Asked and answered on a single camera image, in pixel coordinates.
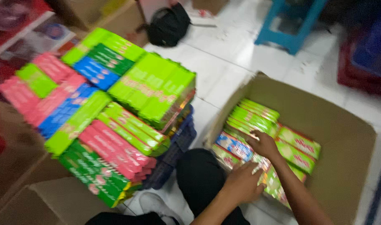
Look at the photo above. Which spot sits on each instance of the blue white snack packet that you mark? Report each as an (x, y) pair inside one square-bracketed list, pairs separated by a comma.
[(234, 146)]

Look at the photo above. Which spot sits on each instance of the flat cardboard box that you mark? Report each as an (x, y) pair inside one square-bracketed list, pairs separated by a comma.
[(49, 203)]

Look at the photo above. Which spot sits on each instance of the row of green snack packets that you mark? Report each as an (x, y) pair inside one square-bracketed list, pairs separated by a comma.
[(265, 120)]

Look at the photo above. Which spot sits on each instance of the person's left fingers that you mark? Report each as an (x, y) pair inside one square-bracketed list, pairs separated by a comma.
[(258, 182)]

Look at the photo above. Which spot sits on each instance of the pale green packet bundle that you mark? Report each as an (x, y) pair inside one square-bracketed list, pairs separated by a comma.
[(273, 184)]

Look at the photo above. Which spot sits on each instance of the dark blue plastic crate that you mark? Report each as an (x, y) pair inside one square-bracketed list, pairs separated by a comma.
[(175, 153)]

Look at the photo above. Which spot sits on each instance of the white shelf with goods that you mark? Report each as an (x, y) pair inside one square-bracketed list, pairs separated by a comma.
[(18, 31)]

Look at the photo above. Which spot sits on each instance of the pile of colourful packets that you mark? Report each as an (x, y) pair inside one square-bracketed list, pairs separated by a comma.
[(103, 106)]

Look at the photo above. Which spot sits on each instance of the blue plastic stool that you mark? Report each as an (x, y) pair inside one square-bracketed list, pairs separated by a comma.
[(290, 37)]

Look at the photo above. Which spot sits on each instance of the person's right hand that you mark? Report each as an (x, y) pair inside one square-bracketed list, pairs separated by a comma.
[(265, 145)]

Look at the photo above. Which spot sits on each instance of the black bag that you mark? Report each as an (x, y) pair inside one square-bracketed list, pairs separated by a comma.
[(168, 26)]

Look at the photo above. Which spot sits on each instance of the person's left hand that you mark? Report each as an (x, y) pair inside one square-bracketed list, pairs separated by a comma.
[(240, 186)]

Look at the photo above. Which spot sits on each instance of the brown cardboard box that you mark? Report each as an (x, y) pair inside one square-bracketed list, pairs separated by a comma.
[(121, 22)]

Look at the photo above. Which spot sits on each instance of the person's black trousers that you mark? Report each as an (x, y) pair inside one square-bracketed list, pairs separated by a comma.
[(200, 175)]

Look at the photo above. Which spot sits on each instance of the open brown cardboard carton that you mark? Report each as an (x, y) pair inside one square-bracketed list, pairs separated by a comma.
[(334, 140)]

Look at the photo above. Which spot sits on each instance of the person's right fingers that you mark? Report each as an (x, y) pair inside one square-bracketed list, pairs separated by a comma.
[(253, 140)]

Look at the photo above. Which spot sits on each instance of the blue plastic basket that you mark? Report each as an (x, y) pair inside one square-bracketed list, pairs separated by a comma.
[(373, 50)]

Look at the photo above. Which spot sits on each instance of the red plastic crate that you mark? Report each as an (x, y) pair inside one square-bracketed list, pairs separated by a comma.
[(350, 75)]

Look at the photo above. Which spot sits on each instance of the white shoe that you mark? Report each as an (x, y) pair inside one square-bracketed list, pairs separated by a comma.
[(156, 204)]

